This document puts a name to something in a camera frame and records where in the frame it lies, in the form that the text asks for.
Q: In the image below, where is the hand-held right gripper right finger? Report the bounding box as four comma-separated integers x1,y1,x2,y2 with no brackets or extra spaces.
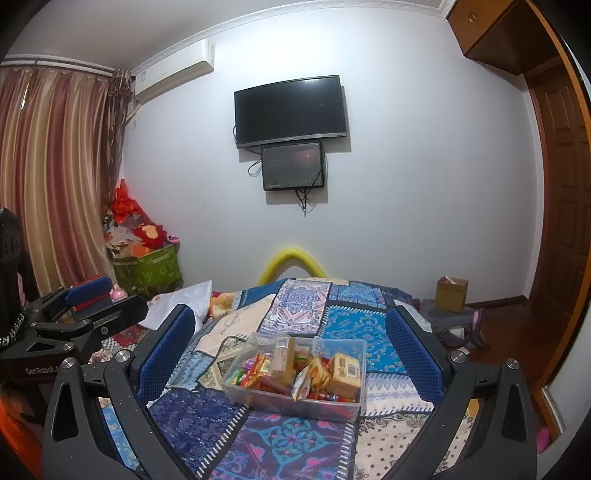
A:
385,305,541,480

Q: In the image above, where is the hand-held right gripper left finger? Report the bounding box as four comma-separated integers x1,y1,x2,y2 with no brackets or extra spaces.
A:
41,305,204,480

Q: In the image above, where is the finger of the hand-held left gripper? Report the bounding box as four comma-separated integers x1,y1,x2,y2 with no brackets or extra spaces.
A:
31,294,149,357
27,276,115,324

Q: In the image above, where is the clear plastic container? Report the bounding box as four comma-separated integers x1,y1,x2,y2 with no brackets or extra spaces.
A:
221,331,369,421

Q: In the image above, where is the green storage box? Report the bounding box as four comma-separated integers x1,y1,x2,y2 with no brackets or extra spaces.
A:
112,244,182,294

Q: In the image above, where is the pile of clothes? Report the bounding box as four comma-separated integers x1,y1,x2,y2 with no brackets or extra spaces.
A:
418,299,490,349

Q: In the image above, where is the white pillow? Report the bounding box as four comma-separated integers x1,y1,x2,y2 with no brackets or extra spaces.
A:
139,280,213,330

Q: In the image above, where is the cardboard box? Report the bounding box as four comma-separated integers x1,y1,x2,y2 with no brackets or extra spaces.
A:
436,276,468,313

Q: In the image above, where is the pile of red decorations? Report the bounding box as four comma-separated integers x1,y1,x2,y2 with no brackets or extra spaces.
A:
104,179,181,259

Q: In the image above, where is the striped curtain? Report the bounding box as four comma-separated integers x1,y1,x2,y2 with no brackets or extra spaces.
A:
0,60,134,296

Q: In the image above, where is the blue patchwork blanket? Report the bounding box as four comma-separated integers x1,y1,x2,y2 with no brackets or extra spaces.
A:
90,277,476,480

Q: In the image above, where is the yellow foam tube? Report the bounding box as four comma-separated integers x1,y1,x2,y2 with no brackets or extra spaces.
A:
257,249,328,284

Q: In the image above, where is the wooden door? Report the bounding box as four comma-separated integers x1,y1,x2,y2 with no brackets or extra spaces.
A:
526,60,591,384

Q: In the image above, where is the small black monitor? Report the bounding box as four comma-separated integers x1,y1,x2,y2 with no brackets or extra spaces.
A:
261,141,325,192

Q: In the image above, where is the white air conditioner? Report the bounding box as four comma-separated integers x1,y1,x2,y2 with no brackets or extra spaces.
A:
130,39,215,106

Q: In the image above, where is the wooden cabinet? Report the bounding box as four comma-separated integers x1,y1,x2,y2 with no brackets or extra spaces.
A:
447,0,561,77

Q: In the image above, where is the black wall television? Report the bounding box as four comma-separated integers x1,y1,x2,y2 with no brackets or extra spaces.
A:
234,75,347,149

